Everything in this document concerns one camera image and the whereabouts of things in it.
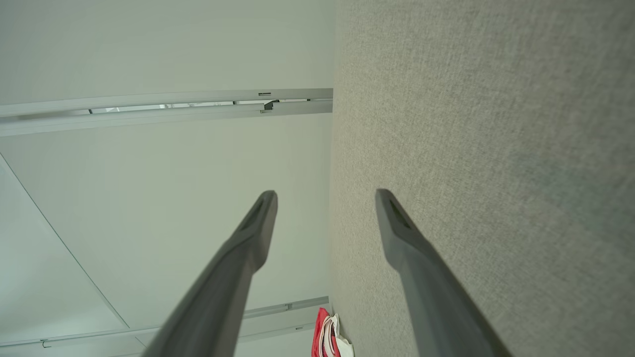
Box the red jersey with white sleeves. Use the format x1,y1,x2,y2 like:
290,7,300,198
312,307,355,357

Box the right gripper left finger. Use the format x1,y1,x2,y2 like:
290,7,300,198
143,190,278,357

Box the grey metal frame post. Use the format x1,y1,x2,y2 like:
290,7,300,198
0,88,334,137

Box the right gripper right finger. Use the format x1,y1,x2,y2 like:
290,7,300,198
375,188,511,357

